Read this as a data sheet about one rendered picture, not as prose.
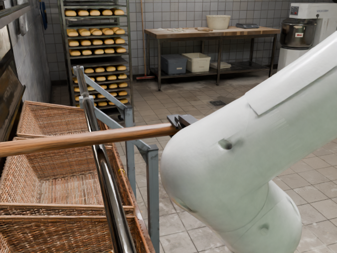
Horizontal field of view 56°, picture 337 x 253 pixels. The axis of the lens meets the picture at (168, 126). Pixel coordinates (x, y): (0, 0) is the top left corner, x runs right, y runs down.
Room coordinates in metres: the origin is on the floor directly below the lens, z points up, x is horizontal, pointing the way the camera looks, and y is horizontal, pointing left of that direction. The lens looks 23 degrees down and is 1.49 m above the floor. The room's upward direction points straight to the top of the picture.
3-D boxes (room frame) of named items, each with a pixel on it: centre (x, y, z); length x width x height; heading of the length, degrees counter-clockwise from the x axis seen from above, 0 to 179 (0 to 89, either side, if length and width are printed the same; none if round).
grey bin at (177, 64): (5.47, -0.08, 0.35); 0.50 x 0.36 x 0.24; 18
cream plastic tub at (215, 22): (5.80, -0.86, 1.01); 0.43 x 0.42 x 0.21; 108
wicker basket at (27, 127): (1.75, 0.61, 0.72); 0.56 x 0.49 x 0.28; 19
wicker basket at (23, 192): (1.19, 0.43, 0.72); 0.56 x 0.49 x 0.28; 18
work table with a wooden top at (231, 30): (5.68, -0.75, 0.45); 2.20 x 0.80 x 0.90; 108
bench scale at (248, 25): (5.95, -1.42, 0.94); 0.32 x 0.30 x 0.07; 18
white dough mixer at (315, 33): (5.79, -2.41, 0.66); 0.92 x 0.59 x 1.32; 108
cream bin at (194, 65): (5.59, -0.48, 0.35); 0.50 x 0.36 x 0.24; 19
